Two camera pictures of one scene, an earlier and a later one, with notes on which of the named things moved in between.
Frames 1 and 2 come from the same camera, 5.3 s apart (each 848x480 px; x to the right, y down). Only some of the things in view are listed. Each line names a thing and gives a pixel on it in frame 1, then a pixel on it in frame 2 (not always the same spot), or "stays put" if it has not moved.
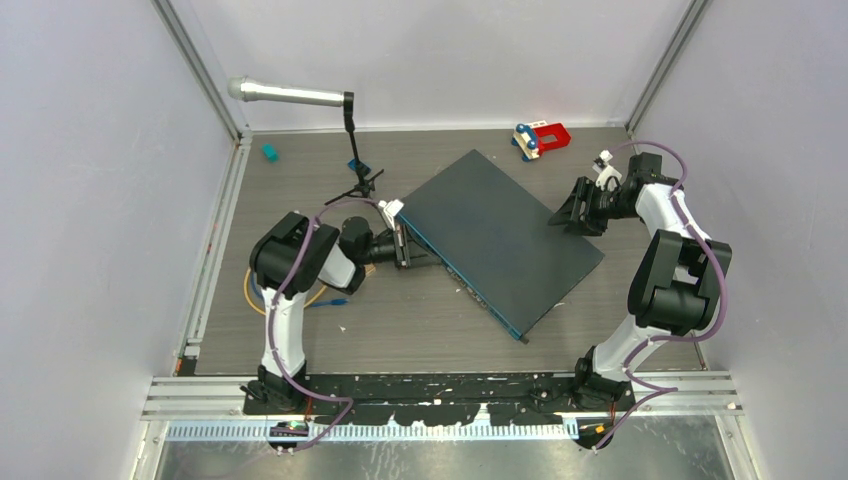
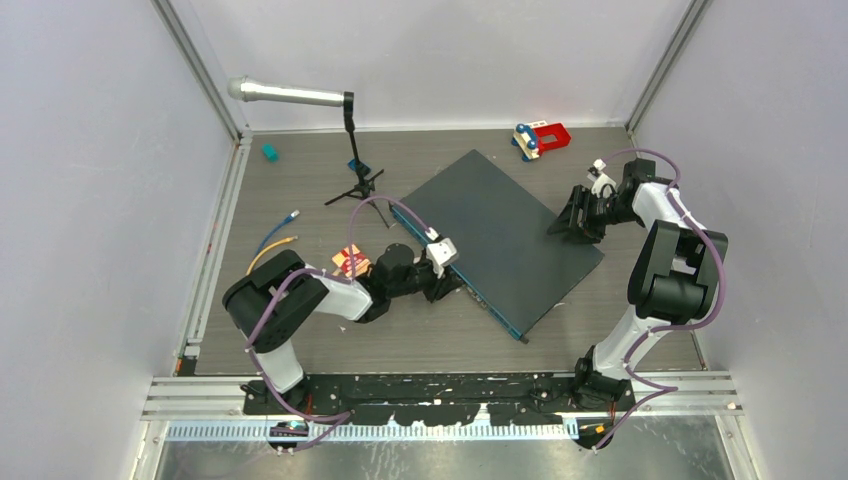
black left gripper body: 400,243 to 430,283
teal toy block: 270,152 stays put
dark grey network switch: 500,241 stays put
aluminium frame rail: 224,398 stays put
